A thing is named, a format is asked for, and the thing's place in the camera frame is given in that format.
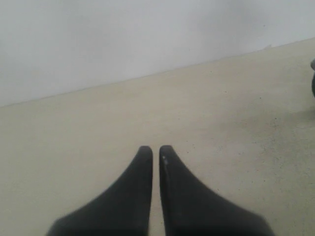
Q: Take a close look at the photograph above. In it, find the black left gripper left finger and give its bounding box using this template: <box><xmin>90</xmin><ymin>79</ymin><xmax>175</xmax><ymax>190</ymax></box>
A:
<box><xmin>47</xmin><ymin>146</ymin><xmax>153</xmax><ymax>236</ymax></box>

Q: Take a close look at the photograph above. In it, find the black weight plate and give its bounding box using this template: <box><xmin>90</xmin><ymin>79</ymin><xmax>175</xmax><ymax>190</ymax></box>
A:
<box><xmin>311</xmin><ymin>73</ymin><xmax>315</xmax><ymax>97</ymax></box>

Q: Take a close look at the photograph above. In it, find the chrome dumbbell bar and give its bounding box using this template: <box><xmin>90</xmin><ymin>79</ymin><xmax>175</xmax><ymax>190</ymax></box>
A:
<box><xmin>311</xmin><ymin>59</ymin><xmax>315</xmax><ymax>70</ymax></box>

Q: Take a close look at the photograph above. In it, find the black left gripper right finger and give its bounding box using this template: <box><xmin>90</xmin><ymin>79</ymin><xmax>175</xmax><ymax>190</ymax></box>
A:
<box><xmin>159</xmin><ymin>146</ymin><xmax>273</xmax><ymax>236</ymax></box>

